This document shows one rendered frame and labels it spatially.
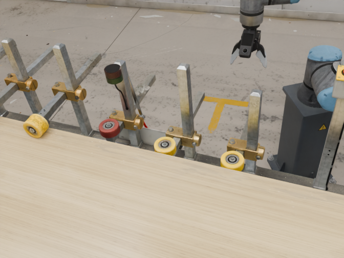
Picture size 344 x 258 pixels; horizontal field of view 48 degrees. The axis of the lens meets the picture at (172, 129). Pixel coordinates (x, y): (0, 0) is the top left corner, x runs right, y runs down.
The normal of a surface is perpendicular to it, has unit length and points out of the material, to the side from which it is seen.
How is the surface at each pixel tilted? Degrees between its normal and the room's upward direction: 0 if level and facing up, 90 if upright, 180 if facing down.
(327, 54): 5
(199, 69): 0
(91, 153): 0
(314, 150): 90
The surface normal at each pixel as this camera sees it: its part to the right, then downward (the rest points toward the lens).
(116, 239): -0.09, -0.72
